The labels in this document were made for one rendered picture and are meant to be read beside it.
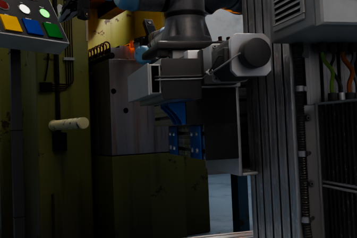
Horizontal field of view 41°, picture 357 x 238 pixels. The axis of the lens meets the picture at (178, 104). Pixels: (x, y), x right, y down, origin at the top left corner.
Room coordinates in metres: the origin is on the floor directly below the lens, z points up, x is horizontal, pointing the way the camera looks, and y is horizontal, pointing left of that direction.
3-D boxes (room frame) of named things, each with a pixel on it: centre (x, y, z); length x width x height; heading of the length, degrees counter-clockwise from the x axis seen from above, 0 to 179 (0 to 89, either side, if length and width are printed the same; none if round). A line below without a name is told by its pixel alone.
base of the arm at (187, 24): (1.38, -0.03, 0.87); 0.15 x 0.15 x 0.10
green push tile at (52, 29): (1.96, 0.51, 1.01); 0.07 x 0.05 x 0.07; 144
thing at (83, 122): (2.05, 0.48, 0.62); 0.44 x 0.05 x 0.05; 29
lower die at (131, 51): (2.49, 0.33, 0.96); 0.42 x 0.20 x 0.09; 29
